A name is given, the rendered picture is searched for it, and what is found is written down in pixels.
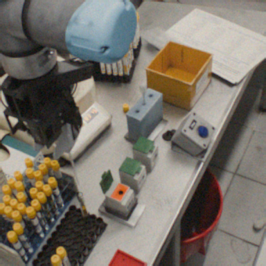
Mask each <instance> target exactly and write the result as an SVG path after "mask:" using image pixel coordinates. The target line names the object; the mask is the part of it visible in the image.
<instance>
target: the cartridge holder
mask: <svg viewBox="0 0 266 266"><path fill-rule="evenodd" d="M145 210H146V205H144V204H141V203H138V198H136V197H135V200H134V202H133V204H132V205H131V206H130V208H129V210H128V212H127V213H126V214H124V213H122V212H120V211H117V210H115V209H112V208H110V206H108V205H107V203H106V200H105V199H104V200H103V202H102V204H101V205H100V208H99V209H98V212H99V213H102V214H104V215H107V216H109V217H111V218H113V219H115V220H118V222H121V223H123V224H125V225H127V226H129V227H132V228H134V229H135V228H136V226H137V224H138V223H139V220H140V218H141V216H142V215H143V213H144V212H145Z"/></svg>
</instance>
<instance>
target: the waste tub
mask: <svg viewBox="0 0 266 266"><path fill-rule="evenodd" d="M213 55H214V54H213V53H209V52H206V51H202V50H199V49H196V48H193V47H189V46H187V45H185V44H180V43H177V42H174V41H170V40H169V41H168V42H167V44H165V45H164V46H163V48H162V49H161V50H160V51H159V52H158V54H157V55H156V56H155V57H154V58H153V60H152V61H151V62H150V63H149V65H147V67H146V68H145V69H146V79H147V89H148V88H149V89H152V90H155V91H158V92H160V93H162V101H164V102H165V103H170V104H171V105H175V106H177V107H179V108H181V109H185V110H186V111H189V112H190V111H191V110H192V108H193V107H194V105H195V103H196V102H197V101H198V100H199V98H200V96H201V95H202V93H204V91H205V90H206V88H207V87H208V86H209V84H210V83H211V72H212V62H213Z"/></svg>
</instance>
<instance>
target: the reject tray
mask: <svg viewBox="0 0 266 266"><path fill-rule="evenodd" d="M108 266H148V263H147V262H144V261H142V260H140V259H138V258H136V257H134V256H131V255H129V254H127V253H125V252H124V251H123V250H121V249H118V248H117V250H116V252H115V254H114V256H113V257H112V259H111V261H110V263H109V264H108Z"/></svg>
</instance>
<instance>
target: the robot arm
mask: <svg viewBox="0 0 266 266"><path fill-rule="evenodd" d="M144 1H161V2H166V3H182V4H190V5H199V6H213V7H214V8H229V9H237V10H253V11H260V12H266V0H0V60H1V63H2V65H3V68H4V71H5V72H6V73H7V75H8V78H7V79H6V80H5V81H4V82H3V84H2V85H1V86H0V88H1V90H2V92H3V96H4V98H5V100H6V103H7V105H8V106H7V108H6V109H5V110H4V111H3V114H4V116H5V118H6V122H7V124H8V127H10V130H11V132H12V135H14V134H15V133H16V131H17V130H21V131H24V132H27V135H28V136H31V137H32V138H33V139H34V144H33V149H35V151H36V152H39V151H40V150H42V149H43V148H45V147H47V149H50V147H51V146H52V145H53V143H54V144H55V145H56V147H55V149H54V152H53V158H54V159H58V158H60V157H61V155H62V154H63V153H64V152H65V153H68V152H70V151H71V150H72V149H73V148H74V146H75V144H76V141H77V139H78V136H79V134H80V131H81V128H82V116H81V114H80V111H79V107H78V106H76V102H75V100H74V97H73V96H72V95H71V93H70V92H69V91H68V89H64V87H68V86H70V85H74V84H77V82H82V81H85V80H88V79H91V77H92V71H93V64H91V63H88V62H87V60H91V61H94V62H100V63H103V64H114V63H116V62H119V61H121V59H122V58H123V57H124V56H125V55H126V54H127V52H128V51H129V49H130V44H131V43H132V42H133V41H134V38H135V35H136V27H137V15H136V9H137V8H138V7H139V6H140V5H141V4H142V3H143V2H144ZM56 50H57V51H61V52H64V53H68V54H71V55H73V56H75V57H73V58H70V60H64V61H61V62H58V61H57V53H56ZM9 116H11V117H14V118H17V123H16V124H15V125H14V126H12V124H11V122H10V119H9V118H8V117H9Z"/></svg>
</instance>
